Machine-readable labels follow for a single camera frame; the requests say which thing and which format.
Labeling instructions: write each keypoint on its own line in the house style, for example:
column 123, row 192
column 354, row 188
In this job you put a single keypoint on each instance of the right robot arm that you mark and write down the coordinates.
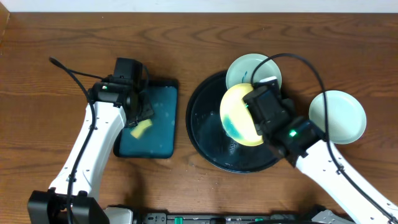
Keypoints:
column 306, row 147

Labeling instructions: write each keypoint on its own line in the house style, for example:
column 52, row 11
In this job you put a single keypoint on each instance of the yellow plate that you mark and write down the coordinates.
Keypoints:
column 235, row 117

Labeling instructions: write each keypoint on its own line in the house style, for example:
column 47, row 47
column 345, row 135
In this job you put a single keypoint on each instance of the light blue plate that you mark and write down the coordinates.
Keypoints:
column 240, row 71
column 346, row 117

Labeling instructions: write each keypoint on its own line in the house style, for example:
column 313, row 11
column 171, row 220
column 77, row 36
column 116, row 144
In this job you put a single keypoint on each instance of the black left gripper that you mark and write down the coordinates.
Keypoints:
column 142, row 109

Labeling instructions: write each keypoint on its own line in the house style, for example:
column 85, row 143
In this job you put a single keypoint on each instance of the green yellow sponge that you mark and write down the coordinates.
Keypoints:
column 141, row 127

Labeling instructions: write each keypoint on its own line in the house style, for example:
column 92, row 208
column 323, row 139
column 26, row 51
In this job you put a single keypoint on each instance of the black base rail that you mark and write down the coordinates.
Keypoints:
column 217, row 218

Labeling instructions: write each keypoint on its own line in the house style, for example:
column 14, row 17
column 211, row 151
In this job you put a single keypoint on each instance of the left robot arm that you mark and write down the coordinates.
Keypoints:
column 72, row 195

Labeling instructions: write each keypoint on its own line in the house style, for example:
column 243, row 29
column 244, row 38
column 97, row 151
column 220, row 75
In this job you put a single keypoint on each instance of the black rectangular water tray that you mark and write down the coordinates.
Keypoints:
column 157, row 140

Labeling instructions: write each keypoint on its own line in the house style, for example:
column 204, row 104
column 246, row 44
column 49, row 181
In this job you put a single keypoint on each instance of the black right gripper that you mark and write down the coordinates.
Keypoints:
column 288, row 105

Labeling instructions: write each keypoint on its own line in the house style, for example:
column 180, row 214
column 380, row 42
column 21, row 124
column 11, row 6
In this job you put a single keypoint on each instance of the round black tray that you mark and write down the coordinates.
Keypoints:
column 208, row 137

